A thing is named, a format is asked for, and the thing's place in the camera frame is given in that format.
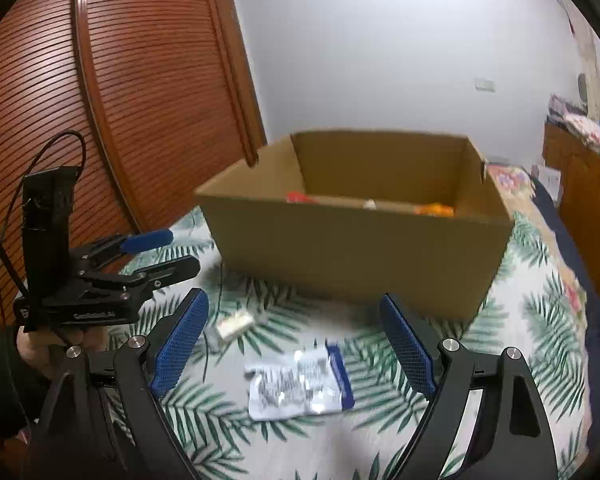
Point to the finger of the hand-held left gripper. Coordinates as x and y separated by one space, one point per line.
145 241
165 270

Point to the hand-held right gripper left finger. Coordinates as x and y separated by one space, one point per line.
180 345

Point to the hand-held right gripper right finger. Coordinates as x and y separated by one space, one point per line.
410 347

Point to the small clear candy packet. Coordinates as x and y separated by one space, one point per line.
235 325

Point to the brown cardboard box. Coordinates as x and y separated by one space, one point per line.
355 255

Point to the white and blue snack packet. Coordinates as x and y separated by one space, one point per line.
300 385

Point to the white and orange snack packet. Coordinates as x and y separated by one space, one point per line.
432 209

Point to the small white snack piece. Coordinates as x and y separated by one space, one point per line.
369 204

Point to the white and red snack packet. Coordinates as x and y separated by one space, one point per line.
300 198

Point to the person's left forearm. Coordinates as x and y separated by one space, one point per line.
0 390

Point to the person's left hand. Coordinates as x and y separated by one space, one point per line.
30 352

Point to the leaf printed bedspread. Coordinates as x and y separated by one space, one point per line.
530 340

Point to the wooden slatted wardrobe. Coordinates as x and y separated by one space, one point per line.
155 85

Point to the dark blue blanket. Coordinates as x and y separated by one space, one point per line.
575 260

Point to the floral quilt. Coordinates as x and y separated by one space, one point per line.
510 182

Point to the white paper bag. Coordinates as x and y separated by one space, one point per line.
549 178

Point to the wooden cabinet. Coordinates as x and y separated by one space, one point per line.
595 200

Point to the pile of folded cloths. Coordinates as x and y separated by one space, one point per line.
587 127

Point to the pale curtain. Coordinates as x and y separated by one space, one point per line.
596 70

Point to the white wall socket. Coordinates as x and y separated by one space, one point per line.
485 84

